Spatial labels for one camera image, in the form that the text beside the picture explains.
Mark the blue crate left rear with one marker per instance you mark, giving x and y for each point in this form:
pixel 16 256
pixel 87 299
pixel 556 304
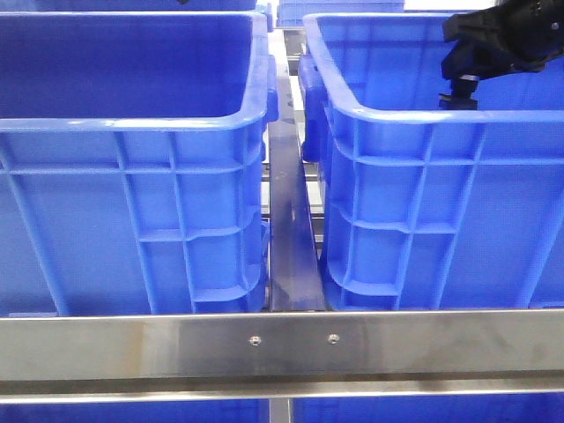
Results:
pixel 263 7

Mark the blue source crate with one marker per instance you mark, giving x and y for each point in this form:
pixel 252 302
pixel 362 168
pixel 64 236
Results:
pixel 427 208

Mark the steel front shelf beam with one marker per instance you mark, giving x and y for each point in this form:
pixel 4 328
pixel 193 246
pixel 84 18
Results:
pixel 269 355

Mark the distant blue crate tall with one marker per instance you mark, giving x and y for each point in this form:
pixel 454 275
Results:
pixel 290 13

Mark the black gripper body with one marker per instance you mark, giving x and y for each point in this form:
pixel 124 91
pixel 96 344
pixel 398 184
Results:
pixel 510 37

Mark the large blue plastic crate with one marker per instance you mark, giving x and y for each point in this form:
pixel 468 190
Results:
pixel 131 162

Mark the blue crate lower shelf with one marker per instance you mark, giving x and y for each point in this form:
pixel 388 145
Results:
pixel 542 407

